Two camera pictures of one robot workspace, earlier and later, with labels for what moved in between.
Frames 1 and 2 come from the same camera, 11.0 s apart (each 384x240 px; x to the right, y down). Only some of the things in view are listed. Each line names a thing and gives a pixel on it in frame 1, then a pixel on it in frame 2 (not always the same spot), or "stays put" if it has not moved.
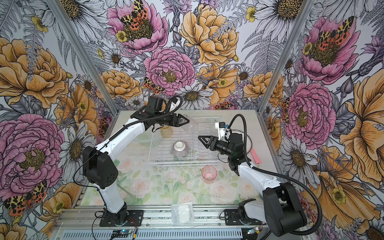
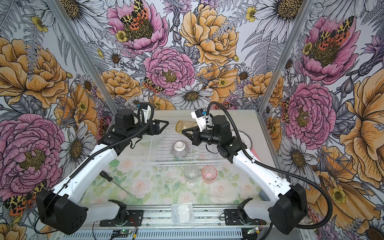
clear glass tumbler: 191,127 → 191,173
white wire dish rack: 180,145 stays put
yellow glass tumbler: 166,131 → 182,125
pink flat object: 258,160 stays put
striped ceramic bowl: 180,149 stays put
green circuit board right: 252,231 stays put
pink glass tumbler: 209,174 stays put
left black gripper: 177,122 → 152,132
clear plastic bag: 182,213 stays put
